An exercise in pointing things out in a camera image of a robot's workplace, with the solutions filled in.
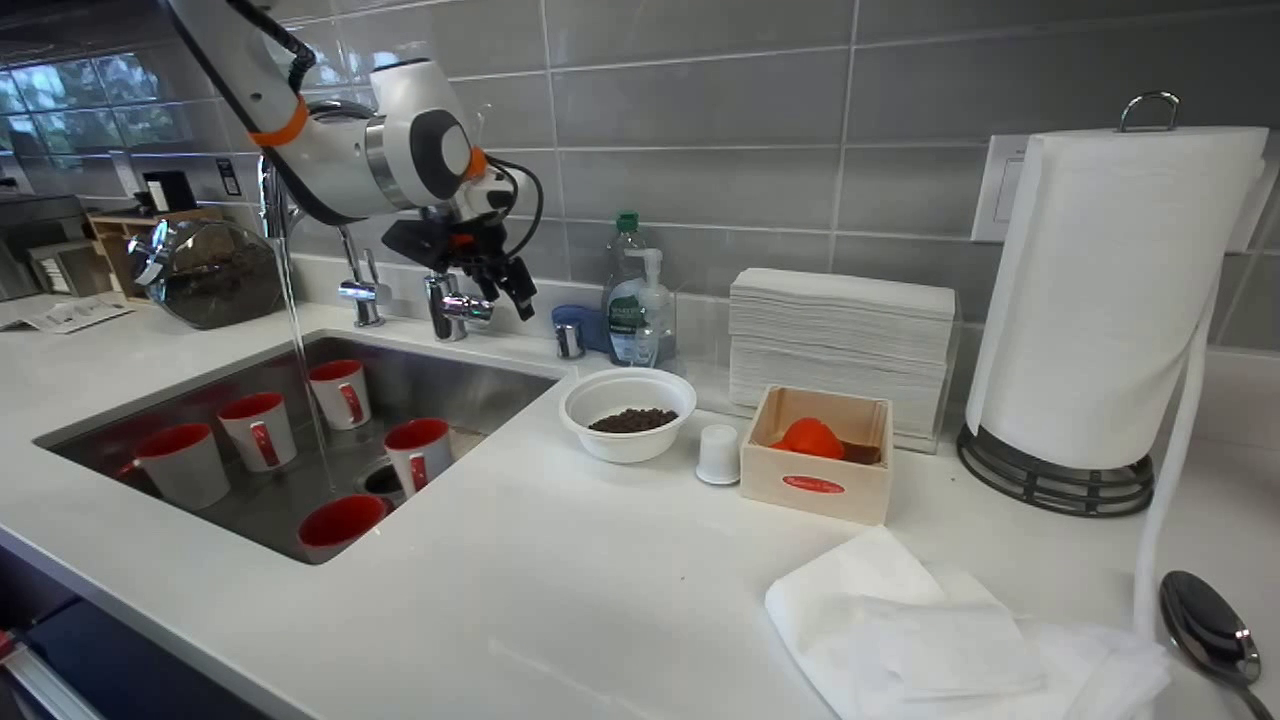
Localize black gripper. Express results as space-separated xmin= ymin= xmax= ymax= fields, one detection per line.
xmin=380 ymin=197 xmax=545 ymax=344

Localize tall chrome kitchen faucet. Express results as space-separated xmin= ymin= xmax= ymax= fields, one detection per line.
xmin=250 ymin=150 xmax=499 ymax=344

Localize small chrome side tap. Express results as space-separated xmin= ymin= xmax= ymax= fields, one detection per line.
xmin=331 ymin=220 xmax=397 ymax=332

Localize stainless steel sink basin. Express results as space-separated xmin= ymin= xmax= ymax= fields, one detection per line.
xmin=31 ymin=329 xmax=563 ymax=573

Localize blue sponge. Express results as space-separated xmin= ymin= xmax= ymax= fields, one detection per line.
xmin=547 ymin=300 xmax=613 ymax=366

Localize green dish soap bottle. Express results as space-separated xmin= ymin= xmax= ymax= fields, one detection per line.
xmin=602 ymin=209 xmax=660 ymax=372

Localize red inside white mug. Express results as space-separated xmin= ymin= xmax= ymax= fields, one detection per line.
xmin=210 ymin=387 xmax=300 ymax=475
xmin=297 ymin=489 xmax=397 ymax=563
xmin=304 ymin=354 xmax=375 ymax=438
xmin=380 ymin=412 xmax=461 ymax=500
xmin=126 ymin=420 xmax=236 ymax=515

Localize clear pump soap bottle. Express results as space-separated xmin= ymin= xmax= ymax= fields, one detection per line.
xmin=609 ymin=246 xmax=678 ymax=372

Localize dark brown grounds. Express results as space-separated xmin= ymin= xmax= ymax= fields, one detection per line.
xmin=585 ymin=404 xmax=683 ymax=438

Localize white bowl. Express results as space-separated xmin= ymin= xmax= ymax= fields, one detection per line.
xmin=556 ymin=366 xmax=698 ymax=468

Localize dark shiny bag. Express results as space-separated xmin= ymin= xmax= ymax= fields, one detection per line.
xmin=126 ymin=206 xmax=287 ymax=335

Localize small white round container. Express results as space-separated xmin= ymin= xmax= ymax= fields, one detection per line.
xmin=691 ymin=420 xmax=743 ymax=493

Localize orange scoop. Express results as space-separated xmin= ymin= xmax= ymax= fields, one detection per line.
xmin=766 ymin=412 xmax=855 ymax=464

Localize white folded napkin stack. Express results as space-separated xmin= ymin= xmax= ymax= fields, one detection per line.
xmin=724 ymin=265 xmax=958 ymax=454

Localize small wooden box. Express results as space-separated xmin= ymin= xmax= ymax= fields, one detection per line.
xmin=736 ymin=385 xmax=899 ymax=530

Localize crumpled white cloth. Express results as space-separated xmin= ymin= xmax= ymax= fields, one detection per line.
xmin=761 ymin=526 xmax=1179 ymax=720

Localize white paper towel roll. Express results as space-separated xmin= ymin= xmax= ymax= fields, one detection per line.
xmin=958 ymin=126 xmax=1270 ymax=635

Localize metal spoon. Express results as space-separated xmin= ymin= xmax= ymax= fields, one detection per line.
xmin=1151 ymin=570 xmax=1280 ymax=720

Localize black wire towel holder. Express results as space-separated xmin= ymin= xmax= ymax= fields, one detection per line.
xmin=951 ymin=86 xmax=1186 ymax=526

